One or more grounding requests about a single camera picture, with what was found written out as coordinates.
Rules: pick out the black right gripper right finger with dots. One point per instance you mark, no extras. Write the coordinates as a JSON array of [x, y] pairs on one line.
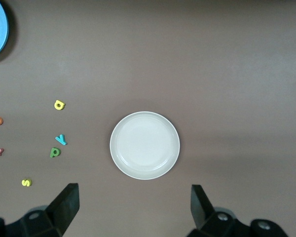
[[202, 207]]

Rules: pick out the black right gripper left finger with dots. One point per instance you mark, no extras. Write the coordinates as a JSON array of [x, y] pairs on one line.
[[64, 205]]

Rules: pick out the green letter p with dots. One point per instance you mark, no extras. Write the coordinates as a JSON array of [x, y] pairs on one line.
[[55, 152]]

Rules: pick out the teal letter y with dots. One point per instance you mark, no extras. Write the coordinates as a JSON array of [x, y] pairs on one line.
[[61, 139]]

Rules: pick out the yellow letter a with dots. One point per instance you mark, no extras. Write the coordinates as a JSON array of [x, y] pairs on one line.
[[59, 105]]

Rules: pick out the yellow letter s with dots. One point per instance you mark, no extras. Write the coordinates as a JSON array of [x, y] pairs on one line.
[[26, 182]]

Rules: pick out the beige round plate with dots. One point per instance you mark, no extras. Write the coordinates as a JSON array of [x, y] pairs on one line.
[[144, 145]]

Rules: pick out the brown table cover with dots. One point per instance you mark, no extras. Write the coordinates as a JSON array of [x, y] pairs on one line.
[[199, 61]]

